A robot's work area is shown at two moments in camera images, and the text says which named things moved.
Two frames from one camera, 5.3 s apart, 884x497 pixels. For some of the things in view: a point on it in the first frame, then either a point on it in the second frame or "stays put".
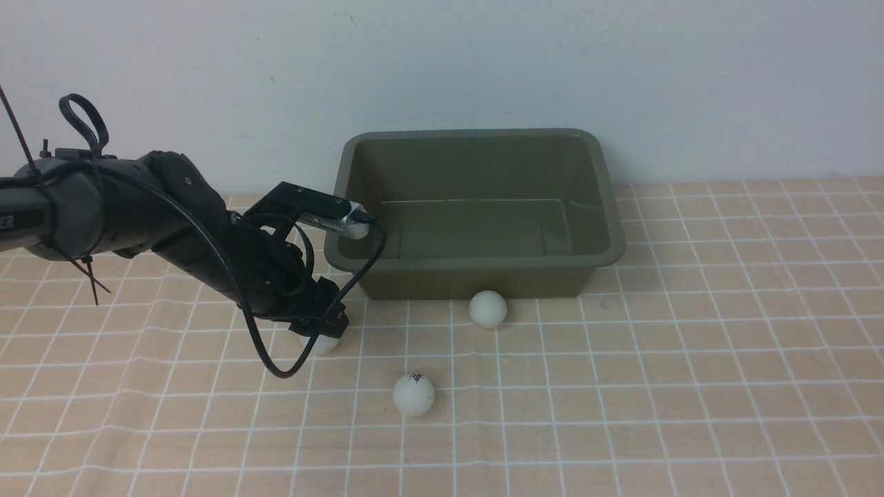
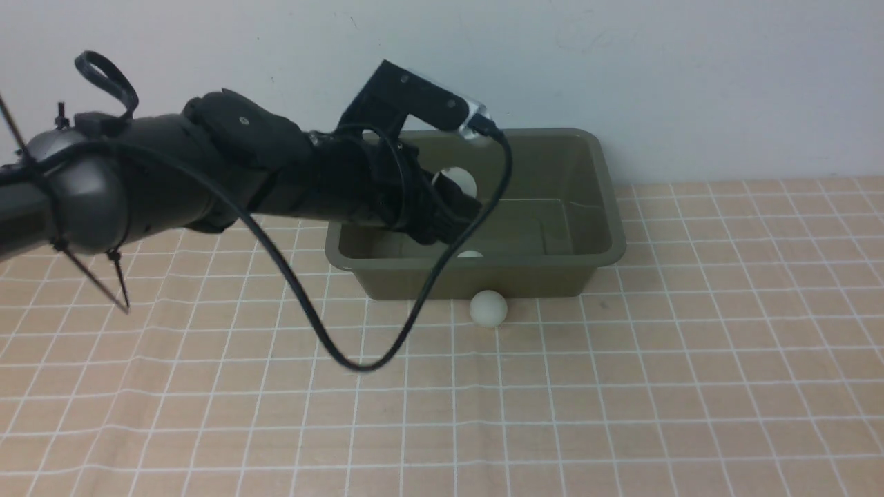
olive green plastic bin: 521,213 stays put
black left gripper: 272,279 -> 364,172
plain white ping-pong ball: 488,308 stays put
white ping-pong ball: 322,344 -> 462,177
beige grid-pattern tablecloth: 736,350 stays put
